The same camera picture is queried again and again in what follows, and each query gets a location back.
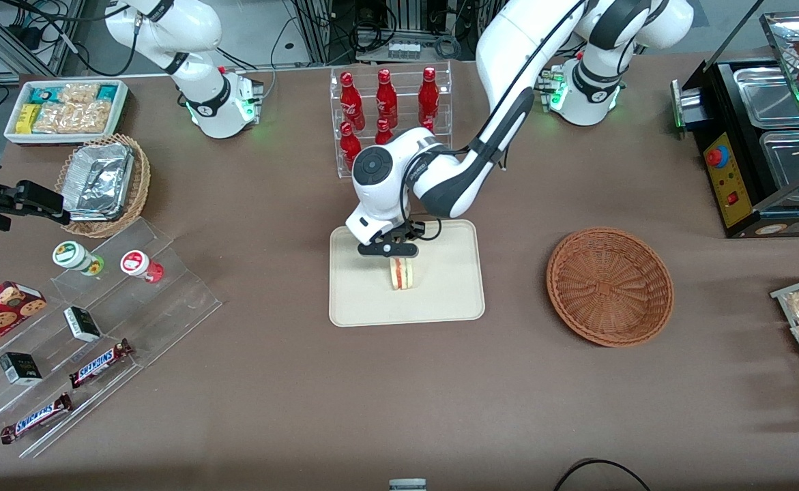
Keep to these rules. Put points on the triangle sandwich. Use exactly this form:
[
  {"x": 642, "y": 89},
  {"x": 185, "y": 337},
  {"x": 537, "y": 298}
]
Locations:
[{"x": 402, "y": 275}]

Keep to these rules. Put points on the small black box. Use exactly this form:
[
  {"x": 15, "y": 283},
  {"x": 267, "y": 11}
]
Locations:
[
  {"x": 20, "y": 368},
  {"x": 82, "y": 324}
]

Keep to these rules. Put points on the green label white cup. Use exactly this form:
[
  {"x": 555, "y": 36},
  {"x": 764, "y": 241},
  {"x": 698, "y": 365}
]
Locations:
[{"x": 71, "y": 255}]

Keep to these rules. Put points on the teal snack packet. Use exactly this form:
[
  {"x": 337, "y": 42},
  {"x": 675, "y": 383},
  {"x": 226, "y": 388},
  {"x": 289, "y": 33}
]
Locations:
[{"x": 107, "y": 93}]

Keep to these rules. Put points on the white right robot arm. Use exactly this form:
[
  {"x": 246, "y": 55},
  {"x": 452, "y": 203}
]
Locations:
[{"x": 194, "y": 75}]

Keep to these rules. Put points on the red cola bottle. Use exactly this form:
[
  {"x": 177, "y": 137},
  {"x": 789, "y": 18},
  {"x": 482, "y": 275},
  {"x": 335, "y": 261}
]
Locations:
[
  {"x": 351, "y": 102},
  {"x": 386, "y": 99},
  {"x": 428, "y": 125},
  {"x": 383, "y": 131},
  {"x": 428, "y": 95},
  {"x": 348, "y": 146}
]

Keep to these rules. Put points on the brown wicker basket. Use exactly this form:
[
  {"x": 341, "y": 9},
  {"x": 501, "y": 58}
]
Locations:
[{"x": 611, "y": 286}]

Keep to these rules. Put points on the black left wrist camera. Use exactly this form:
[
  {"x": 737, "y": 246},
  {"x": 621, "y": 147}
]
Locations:
[{"x": 382, "y": 247}]

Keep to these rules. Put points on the white power strip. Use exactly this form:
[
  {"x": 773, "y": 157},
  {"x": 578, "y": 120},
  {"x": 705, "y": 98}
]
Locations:
[{"x": 404, "y": 50}]

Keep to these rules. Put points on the red label white cup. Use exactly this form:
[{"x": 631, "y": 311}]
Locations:
[{"x": 136, "y": 263}]

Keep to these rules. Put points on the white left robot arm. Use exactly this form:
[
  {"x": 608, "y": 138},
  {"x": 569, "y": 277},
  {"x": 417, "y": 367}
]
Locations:
[{"x": 508, "y": 41}]

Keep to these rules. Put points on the steel warmer pan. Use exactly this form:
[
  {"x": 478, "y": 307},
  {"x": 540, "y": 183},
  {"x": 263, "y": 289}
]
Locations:
[
  {"x": 767, "y": 95},
  {"x": 791, "y": 160}
]

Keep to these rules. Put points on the snickers chocolate bar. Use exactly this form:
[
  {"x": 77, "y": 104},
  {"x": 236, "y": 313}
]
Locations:
[
  {"x": 99, "y": 363},
  {"x": 36, "y": 418}
]

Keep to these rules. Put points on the yellow snack packet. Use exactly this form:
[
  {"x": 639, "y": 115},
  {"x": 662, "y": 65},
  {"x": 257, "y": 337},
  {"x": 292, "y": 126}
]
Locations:
[{"x": 27, "y": 118}]

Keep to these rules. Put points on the light wicker basket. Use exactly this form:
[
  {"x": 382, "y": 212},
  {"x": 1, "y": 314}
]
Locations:
[{"x": 141, "y": 177}]

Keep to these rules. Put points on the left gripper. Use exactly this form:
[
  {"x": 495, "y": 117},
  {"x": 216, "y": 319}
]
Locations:
[{"x": 413, "y": 230}]

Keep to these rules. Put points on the white plastic snack bin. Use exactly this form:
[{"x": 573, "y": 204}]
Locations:
[{"x": 123, "y": 102}]

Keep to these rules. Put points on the clear acrylic stepped display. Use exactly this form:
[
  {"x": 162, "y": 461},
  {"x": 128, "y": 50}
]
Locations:
[{"x": 167, "y": 307}]

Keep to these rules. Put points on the stacked foil containers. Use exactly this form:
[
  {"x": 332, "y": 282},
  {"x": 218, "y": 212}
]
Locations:
[{"x": 99, "y": 181}]

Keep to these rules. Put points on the cream plastic tray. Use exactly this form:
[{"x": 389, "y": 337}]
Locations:
[{"x": 358, "y": 293}]

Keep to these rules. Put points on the black food warmer case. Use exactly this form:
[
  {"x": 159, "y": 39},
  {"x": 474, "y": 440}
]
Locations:
[{"x": 727, "y": 177}]

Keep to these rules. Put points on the clear bag of crackers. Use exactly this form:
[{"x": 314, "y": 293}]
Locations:
[{"x": 75, "y": 116}]

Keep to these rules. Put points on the clear acrylic bottle rack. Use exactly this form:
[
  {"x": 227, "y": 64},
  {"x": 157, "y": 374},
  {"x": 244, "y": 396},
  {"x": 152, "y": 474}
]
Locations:
[{"x": 406, "y": 75}]

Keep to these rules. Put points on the grey device at table edge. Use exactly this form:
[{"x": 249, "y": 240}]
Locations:
[{"x": 407, "y": 485}]

